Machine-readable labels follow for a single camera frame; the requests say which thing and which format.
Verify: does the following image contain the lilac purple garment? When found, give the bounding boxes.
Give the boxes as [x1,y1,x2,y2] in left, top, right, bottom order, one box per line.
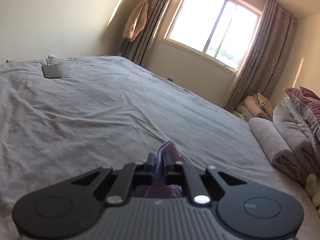
[135,140,187,198]

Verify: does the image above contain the grey folded duvet lower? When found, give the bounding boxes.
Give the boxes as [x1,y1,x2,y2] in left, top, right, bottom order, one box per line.
[248,118,308,186]

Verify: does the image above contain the grey folded duvet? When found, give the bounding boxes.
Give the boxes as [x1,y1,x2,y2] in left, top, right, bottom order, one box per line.
[248,118,308,186]
[273,99,319,177]

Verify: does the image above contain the grey bed sheet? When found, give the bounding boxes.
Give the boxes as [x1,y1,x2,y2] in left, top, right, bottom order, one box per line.
[1,56,319,239]

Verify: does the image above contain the bedding pile on floor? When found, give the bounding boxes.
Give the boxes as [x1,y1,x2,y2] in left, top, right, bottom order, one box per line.
[235,94,272,122]

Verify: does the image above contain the grey folded duvet upper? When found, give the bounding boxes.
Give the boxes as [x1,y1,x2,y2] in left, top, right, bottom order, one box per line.
[273,99,319,177]

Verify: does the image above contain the white plush dog toy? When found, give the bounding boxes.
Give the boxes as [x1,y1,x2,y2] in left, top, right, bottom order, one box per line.
[305,174,319,207]

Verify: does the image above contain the right grey curtain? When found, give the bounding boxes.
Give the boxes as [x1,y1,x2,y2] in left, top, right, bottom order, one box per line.
[221,0,297,112]

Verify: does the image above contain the grey curtain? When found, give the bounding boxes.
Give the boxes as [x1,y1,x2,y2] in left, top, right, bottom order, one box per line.
[117,0,171,66]
[221,0,297,112]

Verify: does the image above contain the black phone on bed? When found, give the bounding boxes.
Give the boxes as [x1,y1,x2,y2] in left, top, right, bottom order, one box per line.
[42,64,62,79]

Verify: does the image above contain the mauve velvet pillow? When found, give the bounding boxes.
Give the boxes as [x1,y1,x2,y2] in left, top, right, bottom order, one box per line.
[284,86,320,140]

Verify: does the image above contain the bright window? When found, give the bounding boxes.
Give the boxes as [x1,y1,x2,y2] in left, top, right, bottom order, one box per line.
[164,0,261,72]

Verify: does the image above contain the pink hanging garment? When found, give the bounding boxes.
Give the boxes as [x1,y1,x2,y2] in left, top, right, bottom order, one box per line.
[123,1,149,42]

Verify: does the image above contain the left grey curtain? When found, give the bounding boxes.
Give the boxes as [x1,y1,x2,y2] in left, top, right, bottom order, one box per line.
[117,0,171,66]

